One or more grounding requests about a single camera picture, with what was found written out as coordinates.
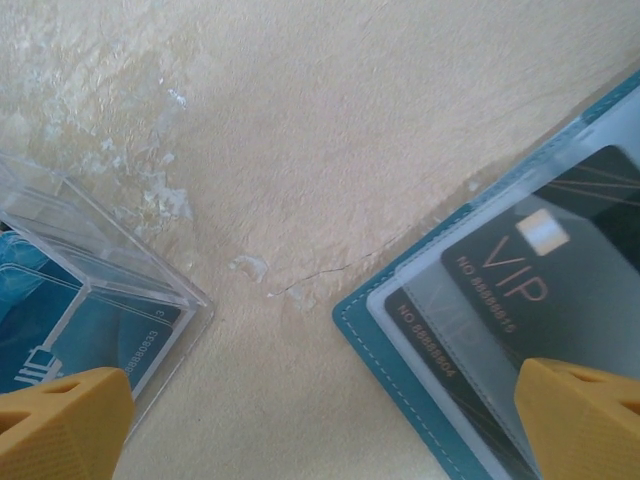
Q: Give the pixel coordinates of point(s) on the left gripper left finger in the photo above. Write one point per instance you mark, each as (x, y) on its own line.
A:
(60, 430)

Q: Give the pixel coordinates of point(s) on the black VIP card 88888819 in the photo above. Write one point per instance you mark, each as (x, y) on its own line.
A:
(575, 300)

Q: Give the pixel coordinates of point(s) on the blue card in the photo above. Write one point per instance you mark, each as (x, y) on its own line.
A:
(100, 320)

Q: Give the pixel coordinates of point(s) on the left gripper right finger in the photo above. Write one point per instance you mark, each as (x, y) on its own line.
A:
(585, 430)

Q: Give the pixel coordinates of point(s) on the black VIP card 88888804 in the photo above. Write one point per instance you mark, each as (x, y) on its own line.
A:
(415, 330)

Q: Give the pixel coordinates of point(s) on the clear plastic card box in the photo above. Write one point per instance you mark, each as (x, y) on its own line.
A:
(125, 260)

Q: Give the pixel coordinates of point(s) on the teal card holder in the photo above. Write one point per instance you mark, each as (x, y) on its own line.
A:
(380, 350)

